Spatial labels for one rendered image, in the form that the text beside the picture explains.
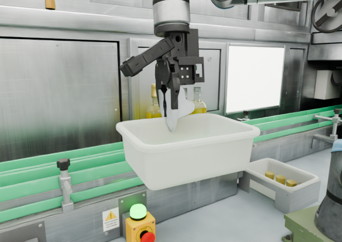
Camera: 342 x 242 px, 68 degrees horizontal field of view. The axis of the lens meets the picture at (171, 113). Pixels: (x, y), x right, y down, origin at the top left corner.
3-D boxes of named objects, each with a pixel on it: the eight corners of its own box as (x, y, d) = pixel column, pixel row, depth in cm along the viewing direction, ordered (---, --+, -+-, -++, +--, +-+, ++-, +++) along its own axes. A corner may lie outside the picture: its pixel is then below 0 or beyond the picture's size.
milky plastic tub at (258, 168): (266, 176, 109) (268, 156, 108) (319, 200, 91) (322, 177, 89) (237, 186, 101) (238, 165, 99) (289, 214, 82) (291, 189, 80)
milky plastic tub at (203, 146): (264, 177, 45) (267, 129, 43) (143, 208, 36) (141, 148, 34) (209, 148, 60) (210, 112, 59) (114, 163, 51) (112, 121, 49)
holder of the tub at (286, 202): (256, 172, 114) (257, 155, 112) (318, 201, 91) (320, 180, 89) (228, 181, 105) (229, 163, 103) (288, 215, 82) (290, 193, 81)
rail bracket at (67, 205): (75, 205, 65) (70, 156, 62) (81, 220, 59) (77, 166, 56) (58, 210, 63) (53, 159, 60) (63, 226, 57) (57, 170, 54)
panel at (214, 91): (276, 106, 146) (281, 45, 140) (281, 107, 144) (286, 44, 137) (129, 127, 101) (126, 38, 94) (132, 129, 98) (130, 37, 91)
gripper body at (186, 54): (205, 85, 52) (203, 25, 51) (167, 87, 48) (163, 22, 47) (187, 86, 59) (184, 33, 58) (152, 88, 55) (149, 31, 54)
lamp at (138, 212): (142, 209, 72) (142, 200, 72) (149, 217, 69) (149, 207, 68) (127, 214, 70) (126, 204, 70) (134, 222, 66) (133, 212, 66)
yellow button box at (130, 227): (144, 229, 76) (144, 206, 74) (157, 244, 69) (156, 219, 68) (122, 237, 72) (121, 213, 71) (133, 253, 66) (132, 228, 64)
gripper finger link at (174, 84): (181, 109, 49) (179, 63, 48) (174, 110, 49) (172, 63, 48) (171, 108, 54) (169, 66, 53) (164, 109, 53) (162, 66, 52)
